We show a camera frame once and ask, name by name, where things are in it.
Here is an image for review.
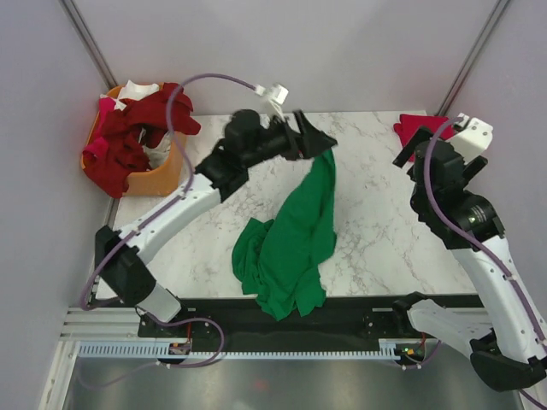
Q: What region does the pink t shirt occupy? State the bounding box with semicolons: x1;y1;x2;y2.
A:
82;94;126;164

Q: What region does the aluminium frame rail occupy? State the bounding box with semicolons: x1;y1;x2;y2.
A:
60;307;140;342

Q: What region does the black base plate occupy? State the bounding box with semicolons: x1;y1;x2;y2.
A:
136;294;484;354

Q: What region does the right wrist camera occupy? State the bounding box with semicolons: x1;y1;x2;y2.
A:
449;113;493;164

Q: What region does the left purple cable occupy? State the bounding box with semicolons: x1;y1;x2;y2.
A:
79;73;266;311

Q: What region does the white cable duct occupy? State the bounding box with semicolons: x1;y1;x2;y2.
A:
77;339;410;360

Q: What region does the green t shirt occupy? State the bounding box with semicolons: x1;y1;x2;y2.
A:
232;150;337;321

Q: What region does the orange laundry basket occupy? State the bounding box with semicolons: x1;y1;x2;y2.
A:
79;84;188;197

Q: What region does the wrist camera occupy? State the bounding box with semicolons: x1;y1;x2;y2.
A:
449;113;493;164
255;84;289;120

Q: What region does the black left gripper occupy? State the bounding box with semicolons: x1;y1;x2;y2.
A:
242;109;334;168

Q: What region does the white t shirt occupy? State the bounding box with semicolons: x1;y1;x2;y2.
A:
100;80;161;101

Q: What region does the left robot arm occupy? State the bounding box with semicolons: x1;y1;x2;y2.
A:
95;109;338;336

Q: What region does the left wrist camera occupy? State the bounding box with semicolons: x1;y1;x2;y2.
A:
255;84;289;120

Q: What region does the dark red t shirt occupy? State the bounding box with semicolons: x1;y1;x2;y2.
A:
83;82;202;199

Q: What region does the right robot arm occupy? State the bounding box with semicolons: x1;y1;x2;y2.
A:
391;126;546;392

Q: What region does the folded red t shirt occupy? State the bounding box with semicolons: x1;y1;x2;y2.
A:
392;113;461;163

